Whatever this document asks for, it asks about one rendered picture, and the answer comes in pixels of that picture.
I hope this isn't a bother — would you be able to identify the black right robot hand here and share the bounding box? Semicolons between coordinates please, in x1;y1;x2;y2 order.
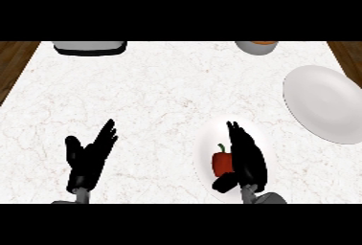
211;121;269;194

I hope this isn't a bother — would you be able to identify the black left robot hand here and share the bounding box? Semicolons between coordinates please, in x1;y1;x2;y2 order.
63;119;119;194

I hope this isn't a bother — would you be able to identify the red bell pepper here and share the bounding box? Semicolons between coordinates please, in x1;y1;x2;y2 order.
211;143;236;178

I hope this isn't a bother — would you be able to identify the small white plate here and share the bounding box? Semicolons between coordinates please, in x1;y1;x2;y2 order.
192;115;279;205

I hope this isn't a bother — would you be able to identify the large white plate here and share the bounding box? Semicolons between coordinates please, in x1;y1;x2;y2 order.
281;64;362;145

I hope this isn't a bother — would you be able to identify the grey and black appliance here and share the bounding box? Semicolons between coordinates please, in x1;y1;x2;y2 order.
50;41;128;57

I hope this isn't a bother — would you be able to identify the grey bowl with orange content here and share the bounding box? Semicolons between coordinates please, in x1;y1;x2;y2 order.
233;41;279;56

